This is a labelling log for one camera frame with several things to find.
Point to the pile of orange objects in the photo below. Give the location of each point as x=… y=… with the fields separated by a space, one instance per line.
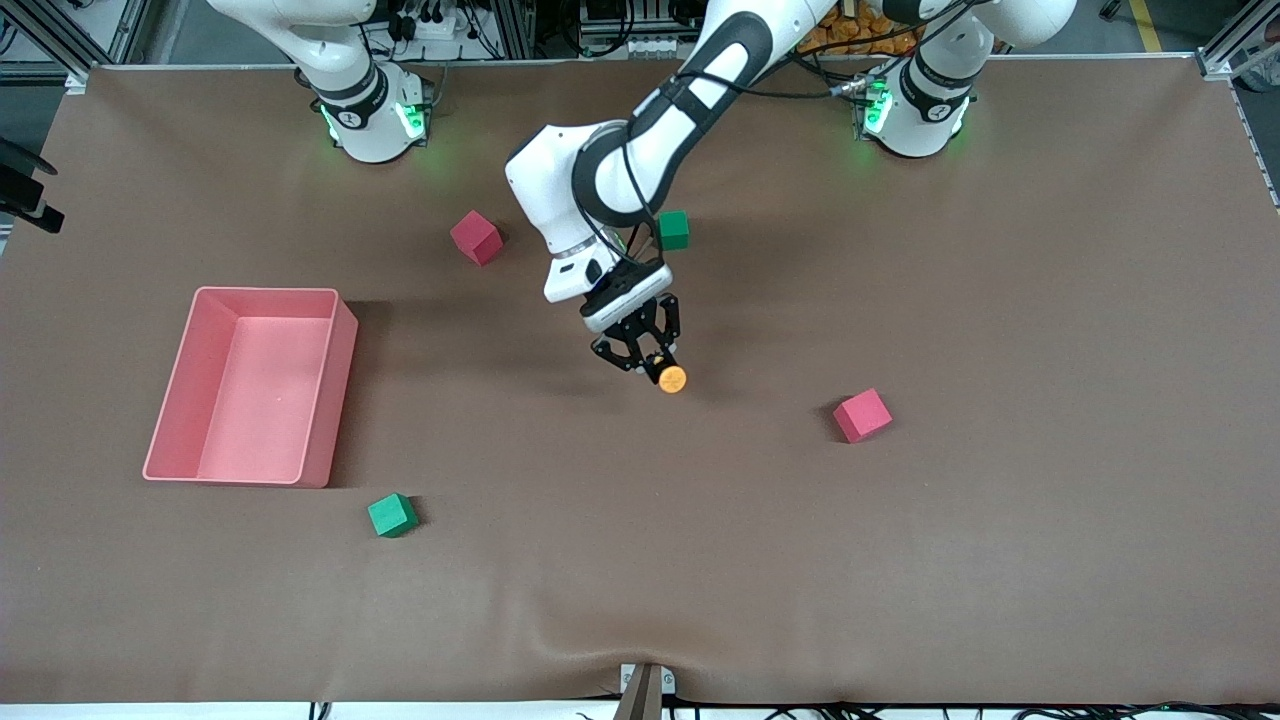
x=850 y=38

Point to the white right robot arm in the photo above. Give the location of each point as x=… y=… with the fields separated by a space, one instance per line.
x=365 y=120

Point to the brown table mat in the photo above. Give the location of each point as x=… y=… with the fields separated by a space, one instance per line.
x=640 y=550

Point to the aluminium camera mount pole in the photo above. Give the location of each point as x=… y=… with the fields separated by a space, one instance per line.
x=642 y=700

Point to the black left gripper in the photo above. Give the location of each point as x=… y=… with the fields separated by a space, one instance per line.
x=636 y=331

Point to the white power strip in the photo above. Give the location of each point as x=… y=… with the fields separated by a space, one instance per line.
x=440 y=25

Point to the pink plastic bin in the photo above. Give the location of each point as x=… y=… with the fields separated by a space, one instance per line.
x=255 y=400

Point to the black electronics unit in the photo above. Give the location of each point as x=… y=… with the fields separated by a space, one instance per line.
x=640 y=25

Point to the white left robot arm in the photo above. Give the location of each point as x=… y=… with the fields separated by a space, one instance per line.
x=640 y=160

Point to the green foam cube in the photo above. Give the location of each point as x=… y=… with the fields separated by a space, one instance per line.
x=678 y=232
x=392 y=515

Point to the aluminium frame profile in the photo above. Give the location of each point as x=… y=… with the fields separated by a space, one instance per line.
x=125 y=30
x=1225 y=55

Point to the pink foam cube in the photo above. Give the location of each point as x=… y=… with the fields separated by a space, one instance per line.
x=475 y=237
x=862 y=415

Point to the orange capped push button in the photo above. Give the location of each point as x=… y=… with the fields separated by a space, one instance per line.
x=672 y=379

